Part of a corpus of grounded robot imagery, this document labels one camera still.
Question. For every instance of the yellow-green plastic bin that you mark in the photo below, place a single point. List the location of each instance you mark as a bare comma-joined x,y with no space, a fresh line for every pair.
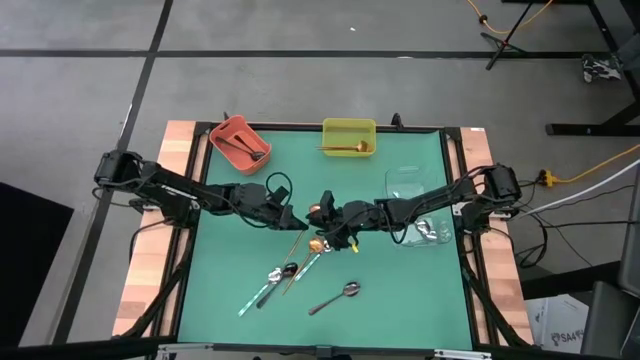
350,131

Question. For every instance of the black desk frame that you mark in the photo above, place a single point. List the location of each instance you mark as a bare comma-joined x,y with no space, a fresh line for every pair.
575,129

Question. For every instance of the white cardboard box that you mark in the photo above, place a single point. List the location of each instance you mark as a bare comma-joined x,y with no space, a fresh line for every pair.
560,325

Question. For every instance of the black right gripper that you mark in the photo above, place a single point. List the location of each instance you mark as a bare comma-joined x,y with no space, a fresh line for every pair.
350,222

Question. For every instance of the black aluminium table frame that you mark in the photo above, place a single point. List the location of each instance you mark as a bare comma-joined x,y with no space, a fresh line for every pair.
290,126

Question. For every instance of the black panel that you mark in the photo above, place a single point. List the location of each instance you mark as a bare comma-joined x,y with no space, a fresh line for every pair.
30,260

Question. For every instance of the clear plastic bin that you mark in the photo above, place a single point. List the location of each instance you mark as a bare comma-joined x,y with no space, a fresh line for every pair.
400,180

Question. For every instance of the large shiny metal spoon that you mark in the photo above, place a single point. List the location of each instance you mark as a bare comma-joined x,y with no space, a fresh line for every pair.
352,289

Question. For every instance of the person's shoe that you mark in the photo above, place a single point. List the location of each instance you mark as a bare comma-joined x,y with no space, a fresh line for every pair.
600,67

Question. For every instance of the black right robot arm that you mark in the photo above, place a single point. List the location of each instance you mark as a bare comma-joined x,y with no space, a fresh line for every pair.
440,197

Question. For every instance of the orange plastic bin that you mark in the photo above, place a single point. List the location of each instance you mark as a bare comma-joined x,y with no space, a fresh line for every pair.
250,133

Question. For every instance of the black tripod stand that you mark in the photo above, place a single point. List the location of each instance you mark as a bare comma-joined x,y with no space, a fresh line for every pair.
502,44

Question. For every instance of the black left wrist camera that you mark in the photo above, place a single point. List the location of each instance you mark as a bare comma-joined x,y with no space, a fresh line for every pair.
281,195

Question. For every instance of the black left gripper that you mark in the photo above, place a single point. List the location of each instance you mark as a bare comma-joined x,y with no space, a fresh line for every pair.
265,212

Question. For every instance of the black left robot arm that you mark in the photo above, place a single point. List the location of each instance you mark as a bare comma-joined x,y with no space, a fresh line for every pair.
170,187

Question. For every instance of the dark grey chair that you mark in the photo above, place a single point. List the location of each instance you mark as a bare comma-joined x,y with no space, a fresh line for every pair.
610,320

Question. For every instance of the black table-level camera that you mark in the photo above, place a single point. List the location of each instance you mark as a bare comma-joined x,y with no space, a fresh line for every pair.
323,351

